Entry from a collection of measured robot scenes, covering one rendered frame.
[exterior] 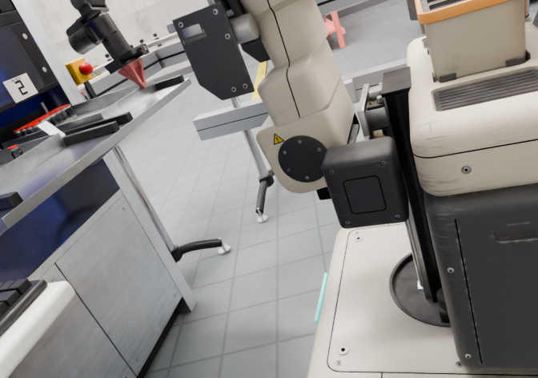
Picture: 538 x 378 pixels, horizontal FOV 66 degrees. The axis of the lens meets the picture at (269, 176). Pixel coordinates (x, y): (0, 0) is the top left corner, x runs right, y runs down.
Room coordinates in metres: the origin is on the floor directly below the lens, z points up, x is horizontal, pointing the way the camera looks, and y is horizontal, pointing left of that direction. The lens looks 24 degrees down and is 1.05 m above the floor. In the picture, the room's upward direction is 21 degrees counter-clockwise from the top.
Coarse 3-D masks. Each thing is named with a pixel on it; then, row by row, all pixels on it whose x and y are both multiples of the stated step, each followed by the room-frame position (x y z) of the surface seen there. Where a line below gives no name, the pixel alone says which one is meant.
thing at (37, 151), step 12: (24, 144) 0.98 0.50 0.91; (36, 144) 0.97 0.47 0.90; (48, 144) 0.90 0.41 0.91; (60, 144) 0.93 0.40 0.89; (0, 156) 1.02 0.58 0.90; (24, 156) 0.84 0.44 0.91; (36, 156) 0.86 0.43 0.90; (48, 156) 0.89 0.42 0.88; (0, 168) 0.79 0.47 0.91; (12, 168) 0.81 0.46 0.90; (24, 168) 0.83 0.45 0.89; (0, 180) 0.78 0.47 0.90; (12, 180) 0.80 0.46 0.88
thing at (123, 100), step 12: (108, 96) 1.29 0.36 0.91; (120, 96) 1.28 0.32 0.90; (132, 96) 1.12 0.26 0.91; (144, 96) 1.16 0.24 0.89; (84, 108) 1.33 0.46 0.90; (96, 108) 1.32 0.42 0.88; (108, 108) 1.02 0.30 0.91; (120, 108) 1.06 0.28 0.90; (132, 108) 1.10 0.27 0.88; (84, 120) 1.01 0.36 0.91; (96, 120) 1.00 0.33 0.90; (36, 132) 1.08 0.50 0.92; (12, 144) 1.11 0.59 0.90
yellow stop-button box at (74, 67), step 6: (78, 60) 1.47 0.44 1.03; (84, 60) 1.49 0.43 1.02; (66, 66) 1.44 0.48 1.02; (72, 66) 1.43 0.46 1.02; (78, 66) 1.45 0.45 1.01; (72, 72) 1.44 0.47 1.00; (78, 72) 1.44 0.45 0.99; (78, 78) 1.43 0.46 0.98; (84, 78) 1.45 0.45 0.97; (90, 78) 1.48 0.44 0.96; (78, 84) 1.44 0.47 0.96
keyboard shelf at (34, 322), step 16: (48, 288) 0.48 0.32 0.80; (64, 288) 0.47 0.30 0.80; (32, 304) 0.45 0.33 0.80; (48, 304) 0.45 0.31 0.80; (64, 304) 0.46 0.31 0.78; (16, 320) 0.43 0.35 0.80; (32, 320) 0.42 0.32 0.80; (48, 320) 0.43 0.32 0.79; (0, 336) 0.41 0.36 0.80; (16, 336) 0.40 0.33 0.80; (32, 336) 0.41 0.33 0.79; (0, 352) 0.38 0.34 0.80; (16, 352) 0.39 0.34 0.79; (0, 368) 0.37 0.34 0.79
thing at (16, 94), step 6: (12, 78) 1.23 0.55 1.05; (18, 78) 1.25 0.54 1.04; (24, 78) 1.26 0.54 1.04; (6, 84) 1.21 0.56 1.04; (12, 84) 1.22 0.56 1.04; (18, 84) 1.24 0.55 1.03; (24, 84) 1.25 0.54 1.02; (30, 84) 1.27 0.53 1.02; (12, 90) 1.21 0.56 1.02; (18, 90) 1.23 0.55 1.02; (24, 90) 1.24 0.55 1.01; (30, 90) 1.26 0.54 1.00; (36, 90) 1.28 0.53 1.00; (12, 96) 1.20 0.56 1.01; (18, 96) 1.22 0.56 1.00; (24, 96) 1.23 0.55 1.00
